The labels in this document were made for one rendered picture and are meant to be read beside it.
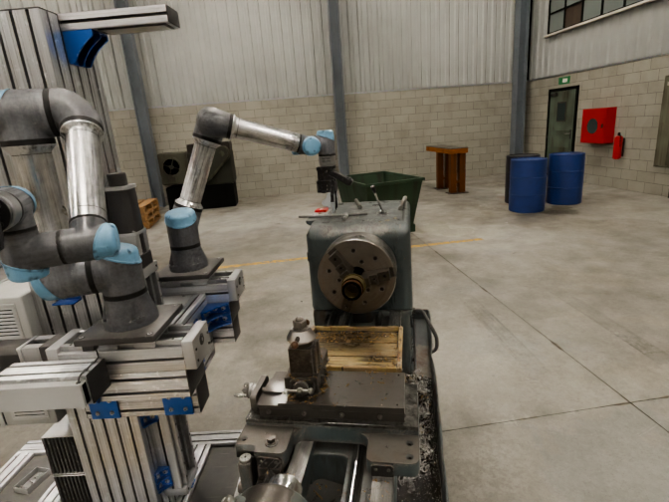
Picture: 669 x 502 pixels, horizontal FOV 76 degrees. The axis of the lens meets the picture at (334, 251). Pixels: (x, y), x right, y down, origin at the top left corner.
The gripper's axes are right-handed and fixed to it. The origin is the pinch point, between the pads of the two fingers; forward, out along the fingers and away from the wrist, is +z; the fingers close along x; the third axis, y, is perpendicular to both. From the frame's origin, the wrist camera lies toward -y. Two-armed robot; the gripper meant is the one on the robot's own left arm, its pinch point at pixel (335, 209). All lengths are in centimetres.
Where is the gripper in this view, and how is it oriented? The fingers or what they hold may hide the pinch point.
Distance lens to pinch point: 197.0
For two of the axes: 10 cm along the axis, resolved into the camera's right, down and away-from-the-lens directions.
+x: -1.7, 2.9, -9.4
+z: 0.7, 9.6, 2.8
